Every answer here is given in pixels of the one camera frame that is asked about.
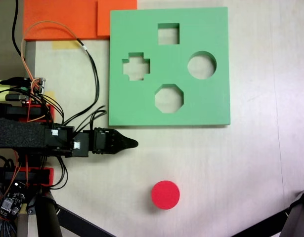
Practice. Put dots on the black tripod brace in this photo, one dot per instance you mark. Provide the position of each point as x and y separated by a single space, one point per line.
260 225
80 222

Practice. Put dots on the red and black table clamp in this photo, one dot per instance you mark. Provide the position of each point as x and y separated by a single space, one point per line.
39 112
43 175

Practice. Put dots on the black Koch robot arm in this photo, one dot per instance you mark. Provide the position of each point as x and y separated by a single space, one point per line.
18 135

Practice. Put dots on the yellow tape strip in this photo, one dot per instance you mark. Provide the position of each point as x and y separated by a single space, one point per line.
65 45
50 94

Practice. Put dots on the large orange foam block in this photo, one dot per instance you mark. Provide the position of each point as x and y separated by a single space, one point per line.
60 19

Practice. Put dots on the small orange foam block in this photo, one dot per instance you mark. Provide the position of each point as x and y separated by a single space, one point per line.
117 17

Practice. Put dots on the green shape sorter board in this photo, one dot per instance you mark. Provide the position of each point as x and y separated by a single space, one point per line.
166 111

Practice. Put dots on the small black circuit board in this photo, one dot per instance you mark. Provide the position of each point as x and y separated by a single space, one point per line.
11 200

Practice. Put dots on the red cylinder block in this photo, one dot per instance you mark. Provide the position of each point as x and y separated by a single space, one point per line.
165 195

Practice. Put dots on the grey black tripod leg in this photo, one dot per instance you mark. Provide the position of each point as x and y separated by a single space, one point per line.
298 209

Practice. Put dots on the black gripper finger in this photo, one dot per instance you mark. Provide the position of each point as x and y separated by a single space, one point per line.
123 146
122 139

